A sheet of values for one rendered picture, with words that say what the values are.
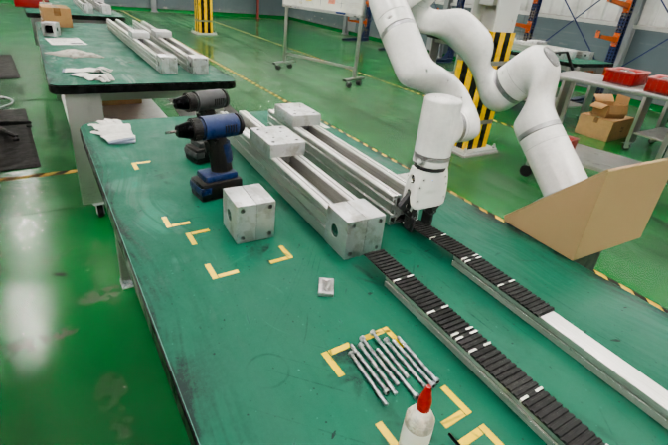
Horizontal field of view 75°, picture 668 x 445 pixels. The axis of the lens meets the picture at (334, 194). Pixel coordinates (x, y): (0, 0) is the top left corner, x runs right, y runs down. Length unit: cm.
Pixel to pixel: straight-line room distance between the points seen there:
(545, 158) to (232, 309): 90
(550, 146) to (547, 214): 20
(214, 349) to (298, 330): 14
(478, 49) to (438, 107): 40
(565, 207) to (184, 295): 88
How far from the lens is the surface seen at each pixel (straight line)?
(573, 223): 118
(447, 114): 98
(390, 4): 113
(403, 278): 89
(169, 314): 84
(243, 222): 98
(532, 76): 134
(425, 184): 103
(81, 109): 257
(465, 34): 131
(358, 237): 96
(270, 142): 125
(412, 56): 105
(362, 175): 119
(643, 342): 103
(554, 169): 130
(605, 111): 598
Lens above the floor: 132
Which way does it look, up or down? 26 degrees down
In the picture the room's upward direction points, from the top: 6 degrees clockwise
